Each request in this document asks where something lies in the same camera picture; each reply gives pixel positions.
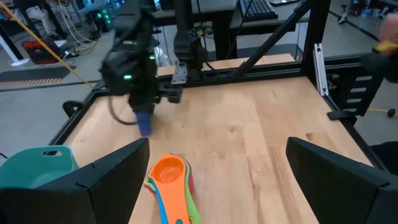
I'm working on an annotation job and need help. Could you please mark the green measuring cup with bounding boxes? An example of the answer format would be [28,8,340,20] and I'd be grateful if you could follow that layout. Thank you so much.
[182,161,201,224]

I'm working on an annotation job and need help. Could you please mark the dark blue small measuring cup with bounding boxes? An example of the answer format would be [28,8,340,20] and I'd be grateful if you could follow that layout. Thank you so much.
[134,110,154,137]

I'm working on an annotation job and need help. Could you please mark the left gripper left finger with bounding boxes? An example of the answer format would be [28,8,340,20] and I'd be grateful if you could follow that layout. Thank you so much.
[43,138,151,224]

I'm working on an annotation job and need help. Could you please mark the light blue measuring cup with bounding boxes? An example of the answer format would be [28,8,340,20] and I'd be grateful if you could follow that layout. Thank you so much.
[151,179,169,224]

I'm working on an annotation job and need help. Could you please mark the white post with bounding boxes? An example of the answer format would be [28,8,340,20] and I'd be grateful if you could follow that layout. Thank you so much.
[0,30,30,67]

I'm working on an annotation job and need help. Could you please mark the black keyboard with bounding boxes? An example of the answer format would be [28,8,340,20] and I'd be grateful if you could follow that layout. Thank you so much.
[239,0,279,21]

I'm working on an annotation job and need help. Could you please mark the black slotted plate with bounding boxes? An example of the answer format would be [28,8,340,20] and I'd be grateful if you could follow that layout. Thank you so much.
[326,69,385,121]

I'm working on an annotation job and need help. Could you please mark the computer with green lights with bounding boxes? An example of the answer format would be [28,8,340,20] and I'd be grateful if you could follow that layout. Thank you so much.
[90,9,114,32]

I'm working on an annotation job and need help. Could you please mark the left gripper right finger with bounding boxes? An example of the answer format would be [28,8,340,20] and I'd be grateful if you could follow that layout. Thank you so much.
[285,136,398,224]

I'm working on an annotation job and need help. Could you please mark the dark grey desk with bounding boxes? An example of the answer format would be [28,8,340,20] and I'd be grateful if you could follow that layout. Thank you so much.
[151,0,312,35]

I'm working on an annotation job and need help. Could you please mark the yellow hanging cable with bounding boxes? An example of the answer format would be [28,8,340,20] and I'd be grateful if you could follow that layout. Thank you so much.
[0,1,95,89]

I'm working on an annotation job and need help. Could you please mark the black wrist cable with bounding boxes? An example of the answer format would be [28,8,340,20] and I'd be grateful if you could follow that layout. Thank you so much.
[107,94,138,127]

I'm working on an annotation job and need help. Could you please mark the person's hand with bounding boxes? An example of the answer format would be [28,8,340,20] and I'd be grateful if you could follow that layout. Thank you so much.
[377,13,398,58]

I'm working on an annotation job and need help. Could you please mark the red black box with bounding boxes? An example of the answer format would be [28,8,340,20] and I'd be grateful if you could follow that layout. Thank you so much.
[22,38,65,65]

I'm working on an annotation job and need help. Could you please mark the teal plastic basket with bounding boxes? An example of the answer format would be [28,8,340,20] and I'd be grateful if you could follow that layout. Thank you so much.
[0,144,80,190]

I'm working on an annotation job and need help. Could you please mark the yellow tool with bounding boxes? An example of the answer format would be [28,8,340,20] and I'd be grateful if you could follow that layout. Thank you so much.
[373,41,398,54]

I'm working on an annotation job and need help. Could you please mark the silver aluminium extrusion piece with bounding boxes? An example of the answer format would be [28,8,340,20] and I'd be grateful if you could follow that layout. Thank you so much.
[313,43,330,97]

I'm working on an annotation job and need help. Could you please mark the orange measuring cup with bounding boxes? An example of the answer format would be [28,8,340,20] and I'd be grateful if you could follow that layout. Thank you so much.
[148,154,191,224]

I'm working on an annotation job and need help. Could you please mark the silver mounting bracket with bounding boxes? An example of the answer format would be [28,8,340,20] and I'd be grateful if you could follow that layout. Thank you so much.
[171,60,189,86]

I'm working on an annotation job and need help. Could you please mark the black floor mat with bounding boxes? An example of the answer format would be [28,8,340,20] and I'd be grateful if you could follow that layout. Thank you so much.
[0,65,77,88]

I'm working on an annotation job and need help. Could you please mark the red measuring cup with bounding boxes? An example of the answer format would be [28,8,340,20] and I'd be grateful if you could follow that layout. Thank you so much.
[144,172,195,200]

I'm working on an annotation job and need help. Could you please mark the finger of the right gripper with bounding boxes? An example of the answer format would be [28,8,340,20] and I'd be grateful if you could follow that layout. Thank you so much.
[142,93,157,116]
[128,93,144,116]

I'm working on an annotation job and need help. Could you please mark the black aluminium table frame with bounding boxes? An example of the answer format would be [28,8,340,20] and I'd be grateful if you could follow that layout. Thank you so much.
[49,0,398,170]

